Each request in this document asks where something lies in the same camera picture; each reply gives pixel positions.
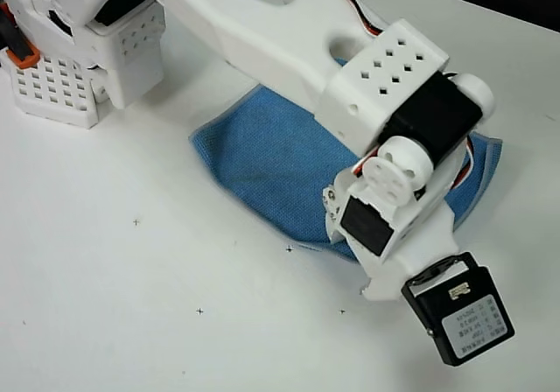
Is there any blue microfiber cloth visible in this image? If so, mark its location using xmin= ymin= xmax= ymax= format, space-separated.
xmin=187 ymin=57 xmax=503 ymax=264

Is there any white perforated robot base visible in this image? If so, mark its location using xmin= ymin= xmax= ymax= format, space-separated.
xmin=0 ymin=48 xmax=100 ymax=130

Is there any orange and black clamp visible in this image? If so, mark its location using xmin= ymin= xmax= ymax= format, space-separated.
xmin=0 ymin=3 xmax=40 ymax=68

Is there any red and black servo cable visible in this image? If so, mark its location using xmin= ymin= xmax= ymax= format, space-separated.
xmin=321 ymin=0 xmax=480 ymax=190

